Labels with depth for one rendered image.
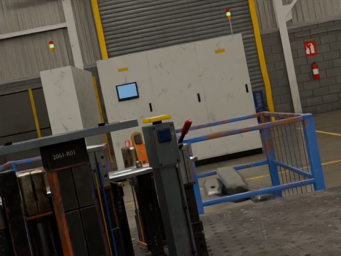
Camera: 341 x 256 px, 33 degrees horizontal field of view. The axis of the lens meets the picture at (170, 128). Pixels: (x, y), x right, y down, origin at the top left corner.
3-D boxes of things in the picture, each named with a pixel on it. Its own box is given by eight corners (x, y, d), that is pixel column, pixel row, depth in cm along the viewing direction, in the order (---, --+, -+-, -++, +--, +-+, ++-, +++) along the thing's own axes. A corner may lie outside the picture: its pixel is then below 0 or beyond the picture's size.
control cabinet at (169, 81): (120, 182, 944) (90, 33, 931) (121, 178, 997) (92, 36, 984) (264, 153, 957) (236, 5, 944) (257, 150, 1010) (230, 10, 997)
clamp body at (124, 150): (159, 237, 218) (140, 142, 216) (174, 244, 204) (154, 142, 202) (132, 245, 214) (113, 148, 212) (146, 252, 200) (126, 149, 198)
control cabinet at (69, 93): (84, 174, 1181) (60, 55, 1168) (110, 169, 1181) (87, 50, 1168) (62, 194, 942) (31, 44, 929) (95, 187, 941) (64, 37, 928)
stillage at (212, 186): (189, 247, 463) (166, 130, 458) (286, 226, 468) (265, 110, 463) (210, 297, 344) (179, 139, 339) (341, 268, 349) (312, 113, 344)
